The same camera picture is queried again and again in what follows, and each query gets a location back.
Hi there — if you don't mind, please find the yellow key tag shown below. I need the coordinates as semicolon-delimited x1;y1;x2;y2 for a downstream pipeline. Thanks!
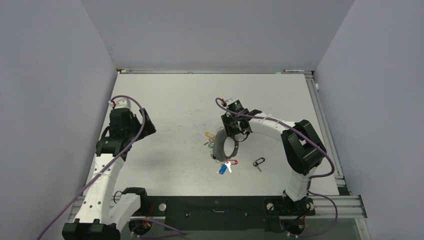
204;132;215;139

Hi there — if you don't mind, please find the red key tag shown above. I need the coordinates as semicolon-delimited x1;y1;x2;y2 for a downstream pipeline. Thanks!
226;159;238;165

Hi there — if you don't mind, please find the blue key tag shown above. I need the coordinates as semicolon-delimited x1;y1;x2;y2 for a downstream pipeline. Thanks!
216;164;228;175

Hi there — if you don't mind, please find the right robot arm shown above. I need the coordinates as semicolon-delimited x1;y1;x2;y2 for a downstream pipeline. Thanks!
217;100;327;214

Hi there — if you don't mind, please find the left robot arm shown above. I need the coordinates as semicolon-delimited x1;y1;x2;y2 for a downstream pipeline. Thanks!
62;107;156;240

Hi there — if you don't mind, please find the loose key black tag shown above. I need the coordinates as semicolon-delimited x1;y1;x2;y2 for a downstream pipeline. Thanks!
252;157;266;173

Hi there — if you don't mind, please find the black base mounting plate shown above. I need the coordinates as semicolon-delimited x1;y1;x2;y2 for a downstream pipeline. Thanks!
133;195;316;232

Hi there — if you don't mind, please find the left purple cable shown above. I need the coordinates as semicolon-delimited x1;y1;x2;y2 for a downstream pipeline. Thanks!
36;95;147;240

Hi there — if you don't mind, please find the purple cable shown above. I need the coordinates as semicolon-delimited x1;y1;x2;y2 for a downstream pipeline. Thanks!
215;96;339;238
36;95;147;240

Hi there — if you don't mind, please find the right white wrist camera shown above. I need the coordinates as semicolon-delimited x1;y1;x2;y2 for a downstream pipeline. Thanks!
222;98;244;112

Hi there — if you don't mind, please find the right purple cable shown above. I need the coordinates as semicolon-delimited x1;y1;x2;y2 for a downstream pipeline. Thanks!
215;96;339;238

